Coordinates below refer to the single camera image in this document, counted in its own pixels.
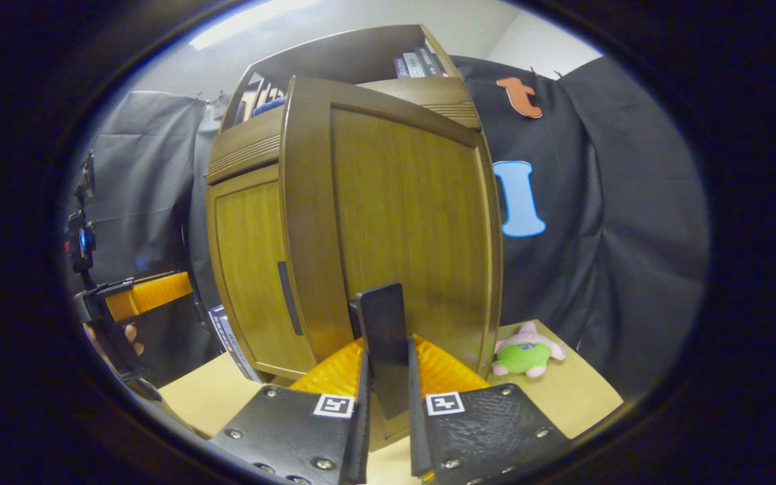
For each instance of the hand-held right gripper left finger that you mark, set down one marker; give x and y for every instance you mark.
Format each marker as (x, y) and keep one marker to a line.
(359, 438)

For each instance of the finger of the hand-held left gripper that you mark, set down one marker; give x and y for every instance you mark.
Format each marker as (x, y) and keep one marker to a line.
(152, 295)

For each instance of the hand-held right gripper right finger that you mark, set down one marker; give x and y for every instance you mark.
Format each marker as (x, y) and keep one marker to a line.
(416, 438)

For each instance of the wooden cabinet door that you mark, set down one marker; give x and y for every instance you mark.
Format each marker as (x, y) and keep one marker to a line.
(253, 269)
(415, 202)

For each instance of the brown wooden shoe cabinet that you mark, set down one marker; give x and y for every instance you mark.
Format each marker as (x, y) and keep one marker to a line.
(347, 57)

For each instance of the pale blue spine book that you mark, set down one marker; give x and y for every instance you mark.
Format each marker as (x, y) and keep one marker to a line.
(236, 343)

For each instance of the pink starfish plush toy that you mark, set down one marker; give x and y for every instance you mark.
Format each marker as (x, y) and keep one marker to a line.
(526, 353)

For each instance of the blue folded cloth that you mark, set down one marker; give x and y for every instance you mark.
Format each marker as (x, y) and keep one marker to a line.
(270, 106)

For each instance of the black backdrop cloth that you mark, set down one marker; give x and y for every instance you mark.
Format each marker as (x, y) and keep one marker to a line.
(630, 202)

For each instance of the row of upright books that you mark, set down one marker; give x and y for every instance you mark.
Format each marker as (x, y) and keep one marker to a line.
(418, 64)

